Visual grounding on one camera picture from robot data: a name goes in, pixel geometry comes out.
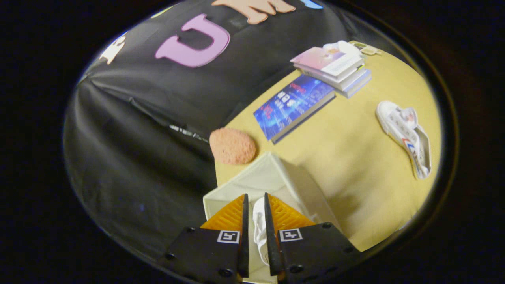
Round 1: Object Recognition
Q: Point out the pale blue cover book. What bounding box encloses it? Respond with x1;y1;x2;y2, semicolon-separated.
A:
335;69;372;99

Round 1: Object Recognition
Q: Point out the white canvas shoe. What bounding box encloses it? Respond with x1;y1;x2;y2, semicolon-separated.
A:
252;196;273;265
376;100;432;180

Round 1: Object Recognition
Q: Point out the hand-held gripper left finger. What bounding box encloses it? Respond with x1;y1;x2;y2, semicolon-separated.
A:
157;193;250;279

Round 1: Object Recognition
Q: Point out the orange fuzzy ball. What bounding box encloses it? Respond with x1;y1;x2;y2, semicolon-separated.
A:
209;127;257;165

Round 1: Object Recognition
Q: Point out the white soft cloth bundle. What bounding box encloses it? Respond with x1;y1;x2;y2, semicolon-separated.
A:
323;40;365;60

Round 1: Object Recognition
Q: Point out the white cover book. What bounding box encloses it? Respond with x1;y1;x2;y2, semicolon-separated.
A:
300;65;365;91

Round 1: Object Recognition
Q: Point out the pink cover book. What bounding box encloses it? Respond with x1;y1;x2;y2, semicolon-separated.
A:
290;46;365;77

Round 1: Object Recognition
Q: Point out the black backdrop cloth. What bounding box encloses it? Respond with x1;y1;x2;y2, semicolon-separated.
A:
62;0;355;265

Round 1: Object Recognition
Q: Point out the beige colour swatch card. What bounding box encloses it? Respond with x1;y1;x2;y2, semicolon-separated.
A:
349;41;382;56

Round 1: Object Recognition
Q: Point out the beige fabric storage box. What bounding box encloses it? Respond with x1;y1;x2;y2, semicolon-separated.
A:
202;152;342;284

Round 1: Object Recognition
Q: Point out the shiny silver strip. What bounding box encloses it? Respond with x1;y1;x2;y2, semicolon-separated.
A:
169;125;209;143

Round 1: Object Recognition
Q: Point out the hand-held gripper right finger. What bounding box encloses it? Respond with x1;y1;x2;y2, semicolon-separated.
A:
263;192;361;282

